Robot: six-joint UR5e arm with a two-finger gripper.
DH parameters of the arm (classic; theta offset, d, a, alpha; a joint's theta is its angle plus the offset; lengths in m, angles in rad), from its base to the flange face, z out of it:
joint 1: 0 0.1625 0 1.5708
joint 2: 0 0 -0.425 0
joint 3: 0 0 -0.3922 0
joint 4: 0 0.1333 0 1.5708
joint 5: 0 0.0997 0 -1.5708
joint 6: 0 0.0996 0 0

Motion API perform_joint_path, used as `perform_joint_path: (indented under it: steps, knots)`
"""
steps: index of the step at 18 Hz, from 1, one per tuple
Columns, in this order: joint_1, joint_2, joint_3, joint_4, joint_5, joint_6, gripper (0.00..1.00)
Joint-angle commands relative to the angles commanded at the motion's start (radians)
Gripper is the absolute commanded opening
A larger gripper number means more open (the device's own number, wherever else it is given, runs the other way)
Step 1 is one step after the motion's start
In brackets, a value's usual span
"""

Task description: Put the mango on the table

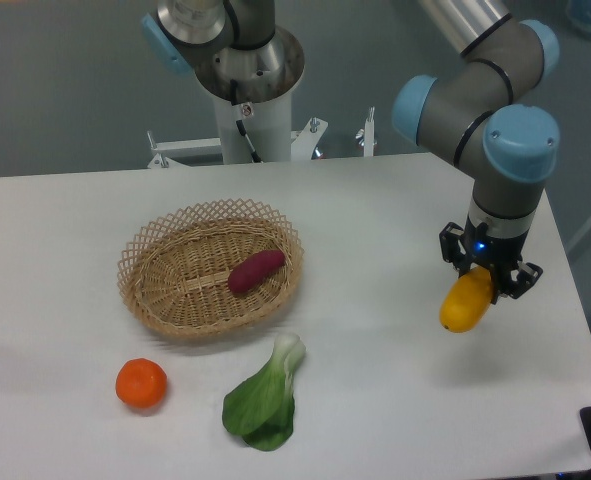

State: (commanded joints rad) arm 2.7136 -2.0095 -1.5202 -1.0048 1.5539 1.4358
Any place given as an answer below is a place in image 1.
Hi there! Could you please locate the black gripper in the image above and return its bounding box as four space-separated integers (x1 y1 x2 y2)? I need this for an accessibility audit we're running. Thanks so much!
439 213 543 302

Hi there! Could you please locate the yellow mango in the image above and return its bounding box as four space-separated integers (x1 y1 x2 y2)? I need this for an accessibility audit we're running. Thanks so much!
439 266 493 333

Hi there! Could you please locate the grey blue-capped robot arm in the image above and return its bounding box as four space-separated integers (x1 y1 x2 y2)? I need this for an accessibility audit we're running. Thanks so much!
141 1 560 299

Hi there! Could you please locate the purple sweet potato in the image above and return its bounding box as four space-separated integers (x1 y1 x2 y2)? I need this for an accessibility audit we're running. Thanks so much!
227 249 286 294

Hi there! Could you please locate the woven wicker basket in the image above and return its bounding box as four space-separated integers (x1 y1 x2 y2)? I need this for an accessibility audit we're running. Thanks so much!
117 199 304 339

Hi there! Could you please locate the green bok choy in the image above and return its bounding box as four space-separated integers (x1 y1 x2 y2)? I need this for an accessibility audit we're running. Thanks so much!
222 333 306 452

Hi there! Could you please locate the orange tangerine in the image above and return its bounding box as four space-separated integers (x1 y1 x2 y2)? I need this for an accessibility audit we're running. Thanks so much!
115 358 168 410

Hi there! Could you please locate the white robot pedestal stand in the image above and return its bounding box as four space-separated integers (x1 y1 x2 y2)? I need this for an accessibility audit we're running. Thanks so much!
146 74 379 169

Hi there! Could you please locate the black cable on pedestal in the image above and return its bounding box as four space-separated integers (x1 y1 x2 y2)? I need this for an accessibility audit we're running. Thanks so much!
229 78 263 164

